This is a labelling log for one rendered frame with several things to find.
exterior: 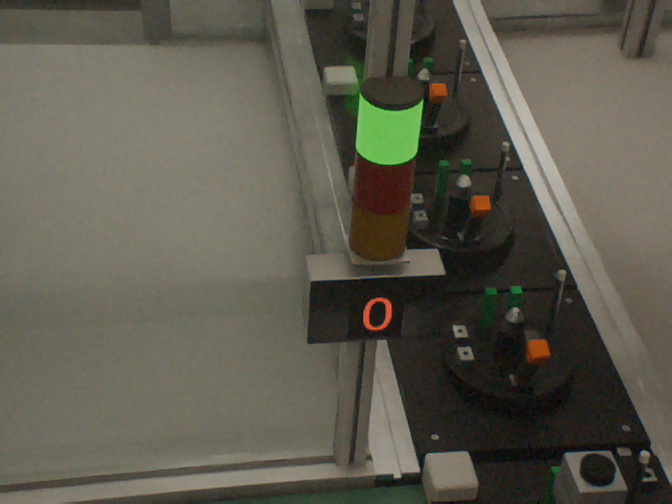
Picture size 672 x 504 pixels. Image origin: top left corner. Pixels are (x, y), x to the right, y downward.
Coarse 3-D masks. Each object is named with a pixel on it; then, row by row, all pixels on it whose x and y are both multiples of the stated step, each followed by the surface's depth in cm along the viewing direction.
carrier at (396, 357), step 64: (448, 320) 149; (512, 320) 138; (576, 320) 150; (448, 384) 141; (512, 384) 137; (576, 384) 142; (448, 448) 133; (512, 448) 134; (576, 448) 135; (640, 448) 137
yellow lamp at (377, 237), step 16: (352, 208) 109; (352, 224) 110; (368, 224) 108; (384, 224) 108; (400, 224) 108; (352, 240) 110; (368, 240) 109; (384, 240) 109; (400, 240) 110; (368, 256) 110; (384, 256) 110
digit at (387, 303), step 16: (352, 288) 111; (368, 288) 112; (384, 288) 112; (400, 288) 112; (352, 304) 113; (368, 304) 113; (384, 304) 113; (400, 304) 113; (352, 320) 114; (368, 320) 114; (384, 320) 114; (400, 320) 115; (352, 336) 115; (368, 336) 115
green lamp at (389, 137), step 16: (368, 112) 102; (384, 112) 101; (400, 112) 101; (416, 112) 102; (368, 128) 103; (384, 128) 102; (400, 128) 102; (416, 128) 103; (368, 144) 103; (384, 144) 103; (400, 144) 103; (416, 144) 105; (384, 160) 104; (400, 160) 104
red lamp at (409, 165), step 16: (368, 160) 104; (368, 176) 105; (384, 176) 105; (400, 176) 105; (352, 192) 108; (368, 192) 106; (384, 192) 106; (400, 192) 106; (368, 208) 107; (384, 208) 107; (400, 208) 107
